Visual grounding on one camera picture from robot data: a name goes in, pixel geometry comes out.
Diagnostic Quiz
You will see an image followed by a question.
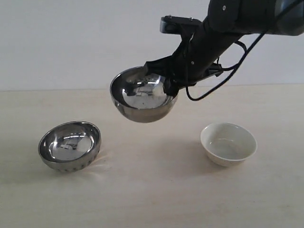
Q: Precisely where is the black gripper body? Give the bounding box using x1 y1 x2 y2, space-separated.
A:
171 21 243 88

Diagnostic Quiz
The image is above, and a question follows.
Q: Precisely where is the smooth steel bowl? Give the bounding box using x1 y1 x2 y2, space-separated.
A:
110 66 178 123

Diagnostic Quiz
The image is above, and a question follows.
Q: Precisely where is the white ceramic bowl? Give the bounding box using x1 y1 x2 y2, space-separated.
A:
200 123 257 167

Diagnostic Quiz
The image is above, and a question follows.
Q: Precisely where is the dimpled steel bowl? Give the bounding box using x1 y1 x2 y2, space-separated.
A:
38 121 102 173

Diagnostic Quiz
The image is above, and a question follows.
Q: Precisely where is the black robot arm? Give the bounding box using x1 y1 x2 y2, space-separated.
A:
143 0 304 95

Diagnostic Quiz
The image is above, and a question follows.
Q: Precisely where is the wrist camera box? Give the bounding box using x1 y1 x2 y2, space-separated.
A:
160 15 202 35

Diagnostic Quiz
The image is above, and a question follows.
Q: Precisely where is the black cable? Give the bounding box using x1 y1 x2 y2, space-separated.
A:
185 0 304 101

